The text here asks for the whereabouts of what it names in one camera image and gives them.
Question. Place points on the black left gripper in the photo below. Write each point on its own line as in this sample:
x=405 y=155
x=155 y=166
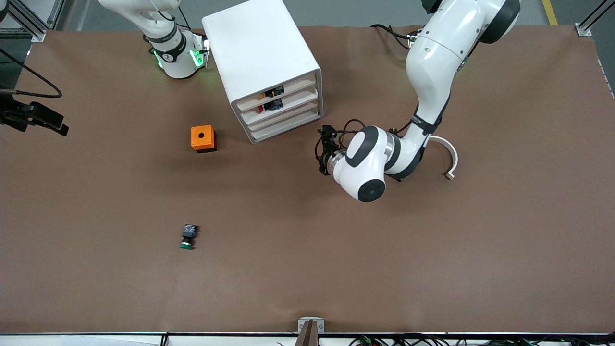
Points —
x=328 y=154

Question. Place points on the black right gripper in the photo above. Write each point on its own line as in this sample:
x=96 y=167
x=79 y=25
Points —
x=20 y=117

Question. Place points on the white plastic drawer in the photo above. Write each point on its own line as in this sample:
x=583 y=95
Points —
x=298 y=111
x=298 y=87
x=298 y=123
x=298 y=99

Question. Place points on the green push button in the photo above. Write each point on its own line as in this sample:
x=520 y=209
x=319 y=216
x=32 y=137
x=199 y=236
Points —
x=188 y=238

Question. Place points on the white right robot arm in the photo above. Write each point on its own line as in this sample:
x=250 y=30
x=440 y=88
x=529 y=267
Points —
x=173 y=57

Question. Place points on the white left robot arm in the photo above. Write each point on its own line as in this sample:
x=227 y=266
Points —
x=432 y=57

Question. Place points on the white drawer cabinet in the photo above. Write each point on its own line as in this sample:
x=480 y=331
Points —
x=259 y=48

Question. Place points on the red blue electrical component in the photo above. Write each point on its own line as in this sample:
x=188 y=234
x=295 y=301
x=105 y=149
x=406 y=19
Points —
x=271 y=105

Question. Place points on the black orange electrical component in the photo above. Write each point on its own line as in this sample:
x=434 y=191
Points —
x=276 y=90

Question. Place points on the brown table cover mat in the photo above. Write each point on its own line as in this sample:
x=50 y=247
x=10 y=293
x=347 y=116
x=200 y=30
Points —
x=307 y=240

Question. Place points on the aluminium frame profile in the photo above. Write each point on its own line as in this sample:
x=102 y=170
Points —
x=584 y=30
x=56 y=14
x=36 y=34

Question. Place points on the orange button enclosure box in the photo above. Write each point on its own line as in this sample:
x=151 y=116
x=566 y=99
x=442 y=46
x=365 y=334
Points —
x=202 y=137

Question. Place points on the white curved plastic bracket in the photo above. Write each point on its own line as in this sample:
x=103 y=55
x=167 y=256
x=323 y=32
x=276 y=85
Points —
x=451 y=154

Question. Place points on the grey metal mounting bracket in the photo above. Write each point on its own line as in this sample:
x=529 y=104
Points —
x=301 y=326

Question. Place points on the dark camera mount pole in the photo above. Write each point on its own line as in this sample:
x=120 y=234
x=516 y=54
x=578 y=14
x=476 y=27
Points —
x=307 y=336

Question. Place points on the white table edge frame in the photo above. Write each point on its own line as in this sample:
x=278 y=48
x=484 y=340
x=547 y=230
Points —
x=72 y=341

